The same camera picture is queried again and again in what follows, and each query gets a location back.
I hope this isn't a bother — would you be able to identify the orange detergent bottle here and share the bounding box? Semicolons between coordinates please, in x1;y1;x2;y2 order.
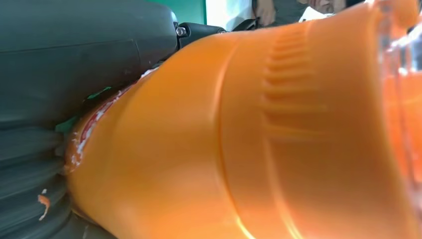
64;0;422;239

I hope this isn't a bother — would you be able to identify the person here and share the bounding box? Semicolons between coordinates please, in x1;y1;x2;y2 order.
252;0;347;27

